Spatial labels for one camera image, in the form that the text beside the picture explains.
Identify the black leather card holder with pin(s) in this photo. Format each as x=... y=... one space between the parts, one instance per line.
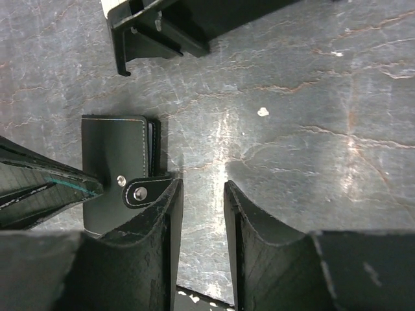
x=124 y=154

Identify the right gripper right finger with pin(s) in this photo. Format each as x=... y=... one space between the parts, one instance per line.
x=277 y=267

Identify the black plastic card bin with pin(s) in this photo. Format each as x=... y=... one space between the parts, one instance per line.
x=169 y=29

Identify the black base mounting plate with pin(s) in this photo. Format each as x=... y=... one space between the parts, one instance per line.
x=189 y=300

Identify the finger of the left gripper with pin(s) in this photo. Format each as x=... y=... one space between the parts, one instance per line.
x=29 y=197
x=14 y=154

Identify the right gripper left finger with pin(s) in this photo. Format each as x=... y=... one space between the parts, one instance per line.
x=133 y=267

